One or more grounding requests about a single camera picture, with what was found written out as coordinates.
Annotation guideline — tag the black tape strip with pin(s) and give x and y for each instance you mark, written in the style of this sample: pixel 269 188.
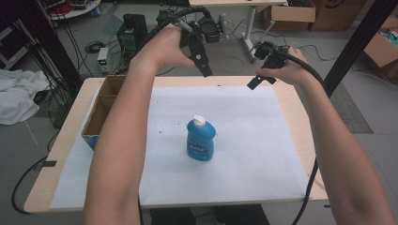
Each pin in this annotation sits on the black tape strip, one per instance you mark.
pixel 49 163

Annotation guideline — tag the person's left hand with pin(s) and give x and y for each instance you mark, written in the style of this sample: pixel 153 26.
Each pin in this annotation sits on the person's left hand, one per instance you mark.
pixel 162 50

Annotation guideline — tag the cardboard box with blue contents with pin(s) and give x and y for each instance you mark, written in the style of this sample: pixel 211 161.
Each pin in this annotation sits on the cardboard box with blue contents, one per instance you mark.
pixel 381 50

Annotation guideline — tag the black metal frame post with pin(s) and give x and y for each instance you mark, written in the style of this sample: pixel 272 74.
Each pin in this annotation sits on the black metal frame post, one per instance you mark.
pixel 53 40
pixel 353 47

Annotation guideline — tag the person's dark pants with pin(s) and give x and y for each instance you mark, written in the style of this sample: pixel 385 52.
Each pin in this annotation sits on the person's dark pants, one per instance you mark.
pixel 209 215

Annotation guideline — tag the round white table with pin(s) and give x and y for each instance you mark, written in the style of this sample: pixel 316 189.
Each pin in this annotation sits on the round white table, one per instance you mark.
pixel 78 11

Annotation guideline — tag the white desk with leg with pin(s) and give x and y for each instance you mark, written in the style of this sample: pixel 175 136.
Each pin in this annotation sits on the white desk with leg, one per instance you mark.
pixel 250 28

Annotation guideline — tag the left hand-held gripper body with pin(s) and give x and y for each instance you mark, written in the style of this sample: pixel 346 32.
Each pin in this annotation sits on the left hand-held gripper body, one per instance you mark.
pixel 203 29

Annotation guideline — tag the blue bottle with white cap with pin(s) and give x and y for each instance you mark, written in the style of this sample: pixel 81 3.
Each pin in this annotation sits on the blue bottle with white cap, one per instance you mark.
pixel 200 140

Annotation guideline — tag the white cloth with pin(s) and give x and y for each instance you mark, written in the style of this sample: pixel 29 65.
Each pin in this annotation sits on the white cloth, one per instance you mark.
pixel 18 93

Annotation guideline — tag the light wooden table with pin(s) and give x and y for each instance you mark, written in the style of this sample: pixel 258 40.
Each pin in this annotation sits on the light wooden table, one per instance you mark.
pixel 291 93

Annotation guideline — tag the black electronic device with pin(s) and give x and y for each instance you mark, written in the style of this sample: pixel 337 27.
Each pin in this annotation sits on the black electronic device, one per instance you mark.
pixel 133 29

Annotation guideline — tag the white paper sheet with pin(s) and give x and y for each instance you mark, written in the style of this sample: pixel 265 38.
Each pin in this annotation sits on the white paper sheet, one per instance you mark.
pixel 237 140

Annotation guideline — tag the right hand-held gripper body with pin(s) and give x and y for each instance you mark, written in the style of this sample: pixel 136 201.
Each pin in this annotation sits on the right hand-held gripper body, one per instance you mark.
pixel 270 54

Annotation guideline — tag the grey floor mat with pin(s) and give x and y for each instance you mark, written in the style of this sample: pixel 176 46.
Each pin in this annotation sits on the grey floor mat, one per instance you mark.
pixel 350 109

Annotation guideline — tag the small white power supply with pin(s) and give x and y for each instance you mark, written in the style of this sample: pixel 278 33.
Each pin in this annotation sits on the small white power supply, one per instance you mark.
pixel 103 60

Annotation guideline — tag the large brown cardboard box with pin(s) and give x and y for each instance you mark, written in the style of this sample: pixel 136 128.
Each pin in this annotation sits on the large brown cardboard box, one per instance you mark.
pixel 338 14

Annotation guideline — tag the person's right hand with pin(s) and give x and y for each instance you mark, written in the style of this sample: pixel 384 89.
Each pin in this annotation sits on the person's right hand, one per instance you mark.
pixel 291 72

